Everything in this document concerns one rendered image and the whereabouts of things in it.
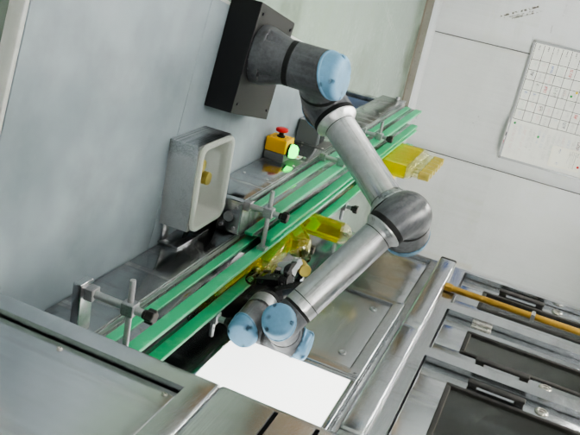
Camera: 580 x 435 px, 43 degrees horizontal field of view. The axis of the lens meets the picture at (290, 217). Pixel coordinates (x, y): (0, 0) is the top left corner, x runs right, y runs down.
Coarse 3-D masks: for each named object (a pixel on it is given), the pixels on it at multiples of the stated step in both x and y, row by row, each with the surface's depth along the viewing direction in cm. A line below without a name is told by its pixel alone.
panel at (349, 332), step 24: (360, 288) 224; (336, 312) 209; (360, 312) 212; (384, 312) 214; (336, 336) 197; (360, 336) 200; (384, 336) 201; (312, 360) 183; (336, 360) 186; (360, 360) 187; (336, 408) 167
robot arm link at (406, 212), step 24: (408, 192) 170; (384, 216) 164; (408, 216) 165; (360, 240) 164; (384, 240) 164; (336, 264) 163; (360, 264) 163; (312, 288) 161; (336, 288) 162; (264, 312) 159; (288, 312) 158; (312, 312) 161; (288, 336) 159
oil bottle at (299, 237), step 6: (300, 228) 220; (288, 234) 217; (294, 234) 214; (300, 234) 215; (306, 234) 216; (294, 240) 212; (300, 240) 212; (306, 240) 212; (294, 246) 211; (300, 246) 211; (306, 246) 211; (294, 252) 212
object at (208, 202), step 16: (208, 144) 176; (224, 144) 189; (208, 160) 191; (224, 160) 190; (224, 176) 191; (208, 192) 194; (224, 192) 193; (192, 208) 179; (208, 208) 195; (192, 224) 180
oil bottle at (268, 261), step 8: (288, 240) 211; (272, 248) 204; (280, 248) 205; (288, 248) 213; (264, 256) 198; (272, 256) 199; (280, 256) 205; (256, 264) 195; (264, 264) 195; (272, 264) 198; (272, 272) 201
